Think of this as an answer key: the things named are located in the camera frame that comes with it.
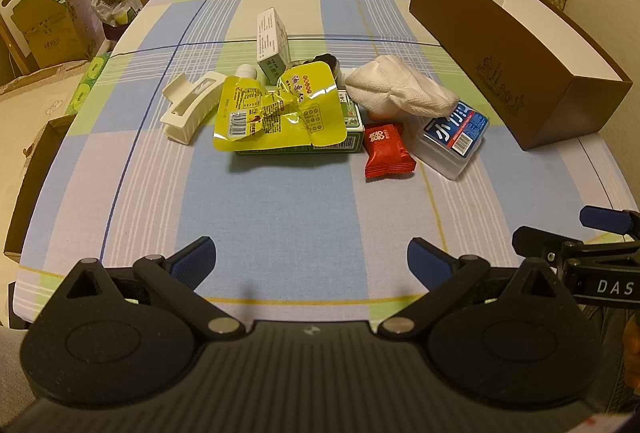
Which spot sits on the open shallow cardboard box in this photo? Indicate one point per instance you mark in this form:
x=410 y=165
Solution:
x=35 y=183

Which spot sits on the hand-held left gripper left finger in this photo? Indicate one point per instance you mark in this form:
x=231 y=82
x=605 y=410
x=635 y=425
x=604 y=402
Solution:
x=192 y=259

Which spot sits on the yellow spout pouch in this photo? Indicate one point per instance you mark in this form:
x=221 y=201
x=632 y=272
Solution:
x=270 y=113

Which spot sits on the green and white carton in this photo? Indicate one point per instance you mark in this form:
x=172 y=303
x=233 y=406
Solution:
x=350 y=133

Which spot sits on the green tissue pack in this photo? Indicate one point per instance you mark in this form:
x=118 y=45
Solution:
x=90 y=83

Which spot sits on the white hair claw clip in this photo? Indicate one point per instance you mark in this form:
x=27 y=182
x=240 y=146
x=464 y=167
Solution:
x=192 y=110

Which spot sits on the dark small object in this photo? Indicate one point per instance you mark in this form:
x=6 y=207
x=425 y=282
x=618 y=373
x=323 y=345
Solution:
x=325 y=65

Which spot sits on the plaid tablecloth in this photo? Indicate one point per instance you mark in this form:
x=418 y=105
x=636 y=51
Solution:
x=280 y=213

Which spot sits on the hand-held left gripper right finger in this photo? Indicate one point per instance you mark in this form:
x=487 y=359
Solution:
x=425 y=259

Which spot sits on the clear blue-label floss box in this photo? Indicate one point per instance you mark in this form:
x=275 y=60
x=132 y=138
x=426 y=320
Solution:
x=452 y=138

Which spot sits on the brown cardboard box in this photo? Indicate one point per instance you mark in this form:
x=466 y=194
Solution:
x=505 y=63

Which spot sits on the red candy packet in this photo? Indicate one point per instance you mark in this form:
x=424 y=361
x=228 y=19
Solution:
x=387 y=150

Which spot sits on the brown cardboard carton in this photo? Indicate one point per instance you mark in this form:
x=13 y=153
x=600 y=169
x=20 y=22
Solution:
x=55 y=38

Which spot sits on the white medicine box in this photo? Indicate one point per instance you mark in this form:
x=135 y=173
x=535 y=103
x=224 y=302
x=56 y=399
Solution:
x=270 y=40

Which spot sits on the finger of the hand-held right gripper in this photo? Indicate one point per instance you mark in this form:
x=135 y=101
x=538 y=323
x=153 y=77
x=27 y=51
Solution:
x=600 y=216
x=535 y=240

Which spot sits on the white cloth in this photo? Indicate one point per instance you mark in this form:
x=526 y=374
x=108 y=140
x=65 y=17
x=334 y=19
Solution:
x=395 y=85

